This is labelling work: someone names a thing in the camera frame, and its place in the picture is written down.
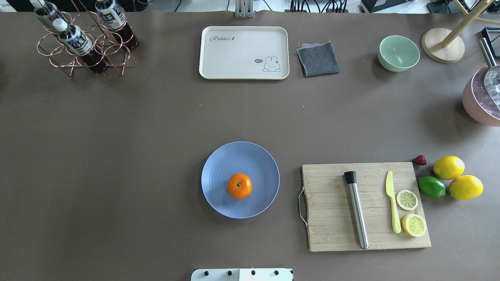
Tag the cream rabbit tray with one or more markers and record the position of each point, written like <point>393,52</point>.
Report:
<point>244,53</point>

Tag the grey folded cloth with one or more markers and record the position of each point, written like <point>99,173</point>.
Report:
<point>318,59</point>

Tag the metal bracket table edge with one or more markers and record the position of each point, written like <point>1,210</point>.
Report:
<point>244,8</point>

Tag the lemon half lower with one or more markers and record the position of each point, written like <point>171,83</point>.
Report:
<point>414,225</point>

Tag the pink bowl with ice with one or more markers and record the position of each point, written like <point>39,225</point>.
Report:
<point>477,102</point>

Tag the lemon half upper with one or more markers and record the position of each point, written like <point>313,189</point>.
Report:
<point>407,200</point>

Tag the tea bottle back left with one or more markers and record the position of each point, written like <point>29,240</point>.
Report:
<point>47,13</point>

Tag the bamboo cutting board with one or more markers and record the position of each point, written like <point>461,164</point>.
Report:
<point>331,224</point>

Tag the tea bottle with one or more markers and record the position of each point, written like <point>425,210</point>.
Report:
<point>47,13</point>
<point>115,20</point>
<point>80,45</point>

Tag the blue round plate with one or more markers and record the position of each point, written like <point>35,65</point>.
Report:
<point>240,158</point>

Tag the steel muddler black tip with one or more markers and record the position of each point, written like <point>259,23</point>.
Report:
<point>351,180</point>

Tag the metal ice scoop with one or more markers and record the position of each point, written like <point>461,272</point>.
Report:
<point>492,76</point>

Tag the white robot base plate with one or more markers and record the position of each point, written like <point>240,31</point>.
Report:
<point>243,274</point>

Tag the yellow lemon upper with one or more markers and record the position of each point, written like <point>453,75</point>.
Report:
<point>449,167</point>

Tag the orange mandarin fruit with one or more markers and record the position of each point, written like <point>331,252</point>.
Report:
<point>239,186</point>

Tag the green bowl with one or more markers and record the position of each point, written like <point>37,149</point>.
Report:
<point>397,53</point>

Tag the yellow lemon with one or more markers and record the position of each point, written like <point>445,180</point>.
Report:
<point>449,167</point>
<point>465,187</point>

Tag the lemon half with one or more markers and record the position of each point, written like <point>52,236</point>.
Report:
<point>407,200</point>
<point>414,225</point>

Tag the tea bottle back right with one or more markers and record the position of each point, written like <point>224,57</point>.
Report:
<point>115,20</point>

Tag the copper wire bottle rack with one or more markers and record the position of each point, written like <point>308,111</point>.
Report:
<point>91,24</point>

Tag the wooden cup stand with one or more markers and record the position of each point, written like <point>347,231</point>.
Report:
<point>445,46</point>

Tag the yellow lemon lower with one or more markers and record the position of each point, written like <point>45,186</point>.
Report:
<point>465,187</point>

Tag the yellow plastic knife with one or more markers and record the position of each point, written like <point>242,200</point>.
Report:
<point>390,192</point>

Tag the green lime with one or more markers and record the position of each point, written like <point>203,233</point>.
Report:
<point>432,186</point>

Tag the red strawberry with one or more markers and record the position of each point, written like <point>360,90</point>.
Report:
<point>420,160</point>

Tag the tea bottle front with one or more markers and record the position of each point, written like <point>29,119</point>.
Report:
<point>80,45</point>

